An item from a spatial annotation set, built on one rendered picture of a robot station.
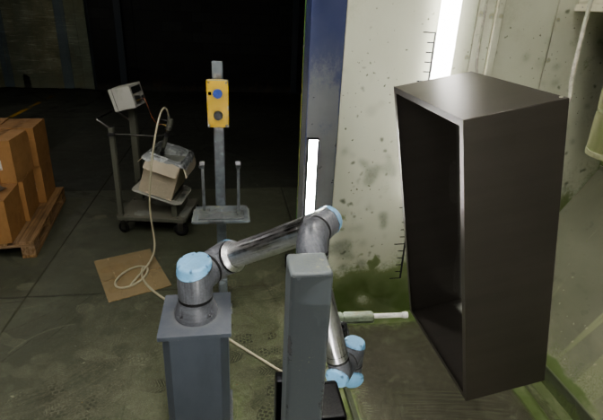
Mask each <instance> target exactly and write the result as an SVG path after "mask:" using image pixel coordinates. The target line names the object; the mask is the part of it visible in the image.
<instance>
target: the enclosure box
mask: <svg viewBox="0 0 603 420"><path fill-rule="evenodd" d="M559 96H561V95H557V94H554V93H551V92H544V91H541V90H538V89H534V88H531V87H528V86H524V85H521V84H517V83H511V82H508V81H504V80H501V79H498V78H494V77H491V76H488V75H484V74H478V73H475V72H466V73H462V74H454V75H449V76H444V77H440V78H435V79H431V80H425V81H421V82H416V83H408V84H403V85H399V86H394V97H395V110H396V122H397V134H398V158H399V170H400V183H401V195H402V207H403V220H404V232H405V244H406V268H407V281H408V292H409V305H410V311H411V313H412V315H413V316H414V318H415V320H416V322H417V323H418V325H419V327H420V328H421V330H422V331H423V332H424V334H425V336H426V337H427V339H428V341H429V342H430V344H431V346H432V347H433V349H434V351H435V353H436V354H437V355H438V357H439V358H440V360H441V362H442V364H443V365H444V367H445V368H446V370H447V372H448V373H449V375H450V377H451V378H452V379H453V381H454V383H455V384H456V386H457V387H458V389H459V391H460V393H461V395H462V396H463V398H464V399H465V400H466V401H469V400H472V399H475V398H481V397H485V396H488V395H492V394H495V393H499V392H502V391H506V390H509V389H515V388H518V387H522V386H526V385H529V384H532V383H536V382H540V381H544V380H545V373H546V354H547V343H548V333H549V323H550V312H551V302H552V292H553V282H554V272H555V253H556V242H557V232H558V222H559V211H560V201H561V191H562V180H563V170H564V150H565V140H566V130H567V119H568V109H569V99H570V98H567V97H563V98H559Z"/></svg>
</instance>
